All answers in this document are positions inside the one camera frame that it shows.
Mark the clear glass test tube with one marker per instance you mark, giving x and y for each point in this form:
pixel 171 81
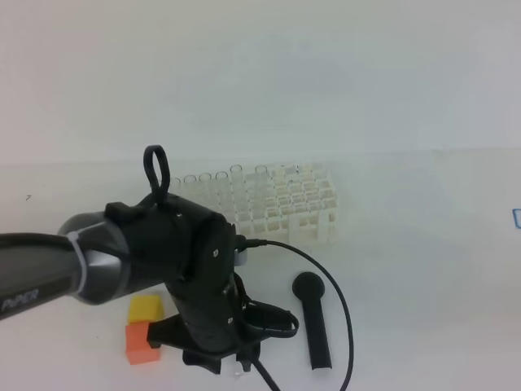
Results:
pixel 241 368

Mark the orange cube block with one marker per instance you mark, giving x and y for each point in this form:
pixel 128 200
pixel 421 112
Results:
pixel 137 348

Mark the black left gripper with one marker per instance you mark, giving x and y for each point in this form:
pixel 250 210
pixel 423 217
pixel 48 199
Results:
pixel 215 318

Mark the black plastic scoop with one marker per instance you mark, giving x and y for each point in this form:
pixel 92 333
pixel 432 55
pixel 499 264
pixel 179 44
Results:
pixel 309 289

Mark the clear test tube in rack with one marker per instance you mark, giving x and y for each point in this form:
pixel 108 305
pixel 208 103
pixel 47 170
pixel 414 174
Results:
pixel 223 190
pixel 237 182
pixel 189 187
pixel 175 186
pixel 205 192
pixel 260 186

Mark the blue marking at table edge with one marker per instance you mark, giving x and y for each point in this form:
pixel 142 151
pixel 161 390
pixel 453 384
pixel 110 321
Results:
pixel 517 218

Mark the yellow cube block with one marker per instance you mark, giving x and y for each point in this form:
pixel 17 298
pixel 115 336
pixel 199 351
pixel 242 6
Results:
pixel 145 308

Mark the white plastic test tube rack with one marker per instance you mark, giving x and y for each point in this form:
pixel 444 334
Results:
pixel 301 205

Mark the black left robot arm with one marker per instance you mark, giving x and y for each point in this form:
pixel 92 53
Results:
pixel 96 257

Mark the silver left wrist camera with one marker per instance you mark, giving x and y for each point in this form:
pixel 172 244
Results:
pixel 240 256

